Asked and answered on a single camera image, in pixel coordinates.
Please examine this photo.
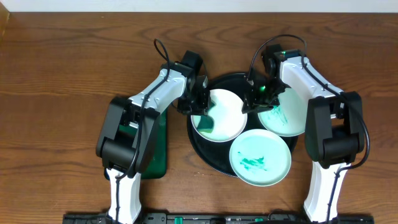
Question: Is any green yellow sponge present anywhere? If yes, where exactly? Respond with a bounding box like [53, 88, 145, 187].
[196, 103, 215, 133]

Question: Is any mint plate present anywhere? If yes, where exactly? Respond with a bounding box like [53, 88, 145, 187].
[229, 129, 292, 187]
[258, 88, 307, 137]

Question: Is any pink plate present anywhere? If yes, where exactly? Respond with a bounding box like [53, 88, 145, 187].
[191, 89, 248, 142]

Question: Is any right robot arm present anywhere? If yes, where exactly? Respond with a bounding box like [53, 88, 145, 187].
[242, 44, 369, 223]

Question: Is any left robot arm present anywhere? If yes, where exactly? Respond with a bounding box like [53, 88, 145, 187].
[96, 51, 210, 223]

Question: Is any green rectangular tray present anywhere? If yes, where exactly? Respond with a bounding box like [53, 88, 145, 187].
[105, 107, 168, 180]

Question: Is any mint plate front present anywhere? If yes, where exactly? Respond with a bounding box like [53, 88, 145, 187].
[229, 129, 292, 187]

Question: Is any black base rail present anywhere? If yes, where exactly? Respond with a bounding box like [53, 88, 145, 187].
[62, 212, 374, 224]

